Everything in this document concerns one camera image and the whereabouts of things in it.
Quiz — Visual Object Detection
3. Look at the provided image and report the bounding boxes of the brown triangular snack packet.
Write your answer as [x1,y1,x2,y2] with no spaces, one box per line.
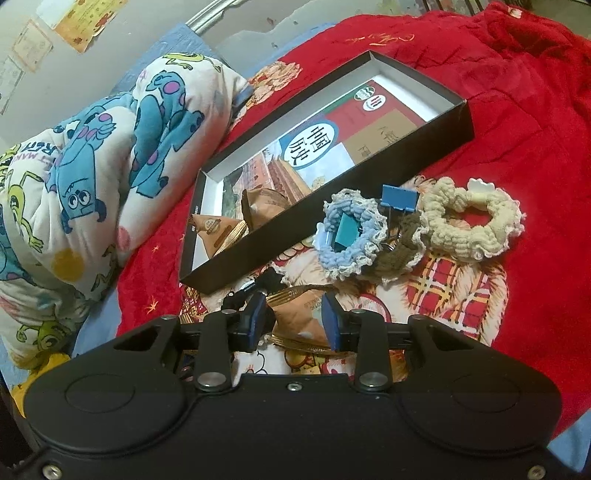
[189,214,249,259]
[242,187,290,231]
[266,285,338,355]

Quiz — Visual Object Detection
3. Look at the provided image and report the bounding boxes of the black lace scrunchie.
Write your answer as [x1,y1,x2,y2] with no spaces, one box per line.
[221,267,290,311]

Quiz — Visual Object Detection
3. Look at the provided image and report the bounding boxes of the blue crochet scrunchie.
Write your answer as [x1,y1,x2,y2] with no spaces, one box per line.
[312,189,388,281]

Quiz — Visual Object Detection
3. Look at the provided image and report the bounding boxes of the brown crochet scrunchie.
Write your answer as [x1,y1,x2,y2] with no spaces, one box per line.
[369,211,427,281]

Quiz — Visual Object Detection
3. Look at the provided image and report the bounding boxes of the cream crochet scrunchie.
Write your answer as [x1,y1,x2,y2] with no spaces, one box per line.
[418,177,526,263]

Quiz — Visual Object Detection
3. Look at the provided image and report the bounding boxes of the teal small clip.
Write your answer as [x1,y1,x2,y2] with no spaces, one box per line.
[332,213,361,252]

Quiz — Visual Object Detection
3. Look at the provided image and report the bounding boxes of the blue binder clip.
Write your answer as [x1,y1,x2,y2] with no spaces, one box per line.
[380,184,419,213]

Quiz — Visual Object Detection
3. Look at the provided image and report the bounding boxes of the colourful history book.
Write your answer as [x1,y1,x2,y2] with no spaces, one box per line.
[221,75,435,219]

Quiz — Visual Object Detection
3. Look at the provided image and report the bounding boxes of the monster cartoon white comforter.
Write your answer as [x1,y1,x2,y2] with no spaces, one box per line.
[0,51,250,370]

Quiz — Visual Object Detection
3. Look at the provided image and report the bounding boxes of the black shallow box tray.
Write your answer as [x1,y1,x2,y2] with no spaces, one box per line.
[179,51,474,293]

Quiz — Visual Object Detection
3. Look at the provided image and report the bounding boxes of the blue bed sheet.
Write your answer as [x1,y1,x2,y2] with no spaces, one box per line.
[0,22,339,388]

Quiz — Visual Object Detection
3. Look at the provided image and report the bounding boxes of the red plush bed blanket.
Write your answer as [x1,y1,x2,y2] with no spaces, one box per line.
[115,2,591,439]

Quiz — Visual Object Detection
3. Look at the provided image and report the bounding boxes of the beige certificate paper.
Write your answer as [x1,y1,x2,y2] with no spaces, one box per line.
[0,56,24,115]

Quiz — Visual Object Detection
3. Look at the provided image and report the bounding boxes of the orange certificate poster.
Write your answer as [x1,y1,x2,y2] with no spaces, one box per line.
[54,0,127,53]

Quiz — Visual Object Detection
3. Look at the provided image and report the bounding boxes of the white certificate paper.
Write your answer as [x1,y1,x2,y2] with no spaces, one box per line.
[12,20,53,72]

